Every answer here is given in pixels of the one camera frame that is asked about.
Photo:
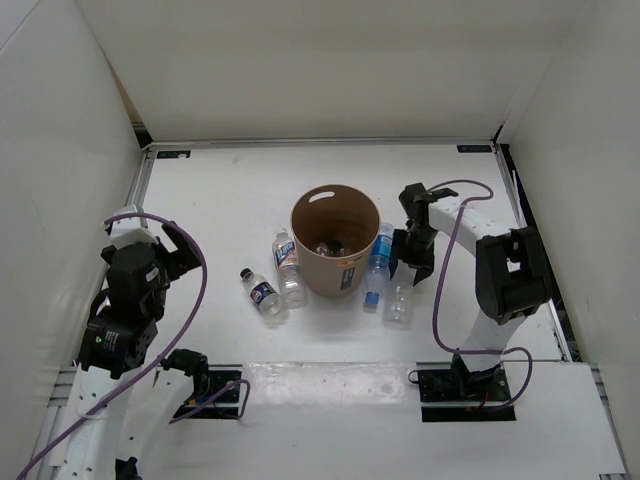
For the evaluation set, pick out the dark table label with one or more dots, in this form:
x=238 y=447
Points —
x=173 y=154
x=474 y=148

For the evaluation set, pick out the clear unlabelled plastic bottle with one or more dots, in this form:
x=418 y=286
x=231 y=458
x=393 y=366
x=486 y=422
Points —
x=398 y=305

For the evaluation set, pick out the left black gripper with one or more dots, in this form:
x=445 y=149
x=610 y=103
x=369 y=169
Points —
x=184 y=257

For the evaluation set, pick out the small Pepsi bottle black cap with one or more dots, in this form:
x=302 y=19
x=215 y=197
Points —
x=265 y=298

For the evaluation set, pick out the left dark table label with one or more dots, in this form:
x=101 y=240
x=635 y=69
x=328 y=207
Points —
x=173 y=154

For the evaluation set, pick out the clear bottle blue white label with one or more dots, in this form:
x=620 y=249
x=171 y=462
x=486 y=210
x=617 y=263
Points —
x=290 y=279

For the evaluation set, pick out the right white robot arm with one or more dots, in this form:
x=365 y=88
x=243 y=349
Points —
x=511 y=279

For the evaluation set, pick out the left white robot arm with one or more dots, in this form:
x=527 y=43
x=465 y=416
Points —
x=123 y=401

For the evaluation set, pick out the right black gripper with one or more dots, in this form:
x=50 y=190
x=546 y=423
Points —
x=424 y=263

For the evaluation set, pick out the brown cylindrical waste bin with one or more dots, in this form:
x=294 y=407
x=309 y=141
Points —
x=334 y=227

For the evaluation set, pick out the right dark table label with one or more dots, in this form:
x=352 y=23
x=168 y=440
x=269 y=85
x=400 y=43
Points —
x=474 y=148

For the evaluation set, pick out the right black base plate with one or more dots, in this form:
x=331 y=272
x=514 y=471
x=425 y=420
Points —
x=441 y=400

